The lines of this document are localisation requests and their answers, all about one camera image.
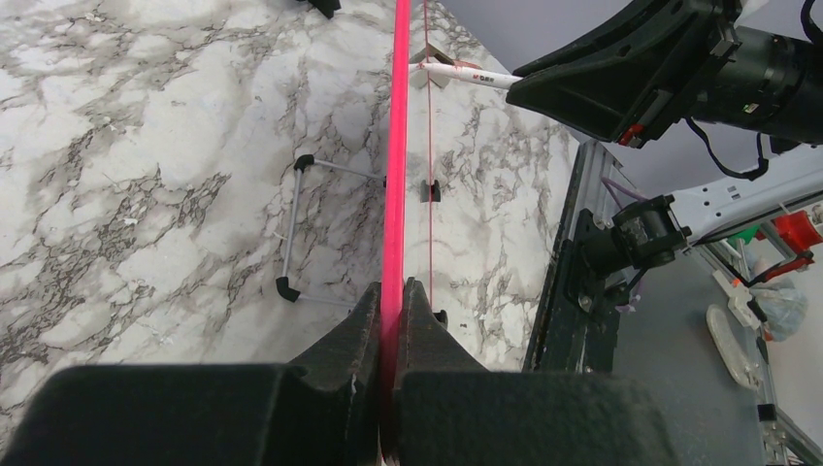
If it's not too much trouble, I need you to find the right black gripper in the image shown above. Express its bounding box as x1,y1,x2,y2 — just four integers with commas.
506,1,740,148

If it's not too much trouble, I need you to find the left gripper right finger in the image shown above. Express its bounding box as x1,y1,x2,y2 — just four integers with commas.
392,279,679,465

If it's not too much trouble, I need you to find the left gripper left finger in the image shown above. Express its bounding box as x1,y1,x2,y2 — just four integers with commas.
2,283,380,465

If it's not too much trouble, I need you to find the red white marker pen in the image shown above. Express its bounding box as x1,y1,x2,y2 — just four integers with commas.
409,62,522,90

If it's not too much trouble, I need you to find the red framed whiteboard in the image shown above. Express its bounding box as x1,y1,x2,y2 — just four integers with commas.
379,1,440,465

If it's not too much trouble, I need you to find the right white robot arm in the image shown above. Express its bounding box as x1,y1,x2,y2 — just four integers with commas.
507,1,822,182

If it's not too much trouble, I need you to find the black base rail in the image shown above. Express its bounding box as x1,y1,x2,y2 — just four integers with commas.
522,141,620,373

